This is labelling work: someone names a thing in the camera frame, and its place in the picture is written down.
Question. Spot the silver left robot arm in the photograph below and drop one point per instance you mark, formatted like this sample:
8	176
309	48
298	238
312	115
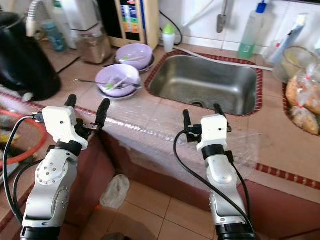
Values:
47	185

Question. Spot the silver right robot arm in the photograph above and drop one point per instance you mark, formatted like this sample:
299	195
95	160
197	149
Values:
225	195

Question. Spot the white kitchen appliance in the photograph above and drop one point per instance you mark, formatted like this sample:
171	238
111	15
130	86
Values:
80	14

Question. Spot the metal plate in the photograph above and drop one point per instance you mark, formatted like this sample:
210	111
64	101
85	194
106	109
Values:
120	96

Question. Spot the metal spoon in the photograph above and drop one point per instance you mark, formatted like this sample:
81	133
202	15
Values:
87	81

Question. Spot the stainless steel sink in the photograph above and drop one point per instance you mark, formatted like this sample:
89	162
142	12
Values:
205	82

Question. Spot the white plastic spoon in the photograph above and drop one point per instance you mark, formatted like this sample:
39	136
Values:
120	82

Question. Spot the purple plastic bowl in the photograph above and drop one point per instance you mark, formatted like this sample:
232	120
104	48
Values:
107	75
137	57

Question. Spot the glass blender jar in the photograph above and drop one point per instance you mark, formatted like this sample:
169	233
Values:
94	47

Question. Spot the black electric kettle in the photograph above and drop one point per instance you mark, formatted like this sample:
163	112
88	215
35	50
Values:
30	57

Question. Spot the teal bottle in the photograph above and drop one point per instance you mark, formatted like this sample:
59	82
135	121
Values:
54	36

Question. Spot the white cloth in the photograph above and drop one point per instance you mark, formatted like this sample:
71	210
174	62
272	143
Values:
115	191

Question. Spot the white bottle with green cap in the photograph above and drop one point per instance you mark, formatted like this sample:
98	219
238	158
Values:
168	40

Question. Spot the clear bottle with green soap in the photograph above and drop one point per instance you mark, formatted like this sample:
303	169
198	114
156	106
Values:
252	35

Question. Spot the bag of bread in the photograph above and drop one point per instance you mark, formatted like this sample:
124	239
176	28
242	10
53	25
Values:
302	102

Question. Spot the beige water purifier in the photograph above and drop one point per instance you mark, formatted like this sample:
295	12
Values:
135	22

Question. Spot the clear plastic container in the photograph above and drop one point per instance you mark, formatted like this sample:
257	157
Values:
297	60

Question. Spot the white toothpaste tube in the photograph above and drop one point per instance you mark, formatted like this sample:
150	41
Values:
290	37

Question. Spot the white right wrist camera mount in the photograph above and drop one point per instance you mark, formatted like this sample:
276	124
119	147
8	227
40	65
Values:
212	131

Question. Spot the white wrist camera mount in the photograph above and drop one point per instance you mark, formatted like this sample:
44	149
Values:
60	125
212	131

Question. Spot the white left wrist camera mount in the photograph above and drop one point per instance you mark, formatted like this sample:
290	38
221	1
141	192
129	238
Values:
60	125

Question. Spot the grey metal wall faucet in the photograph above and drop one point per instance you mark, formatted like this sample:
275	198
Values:
222	20

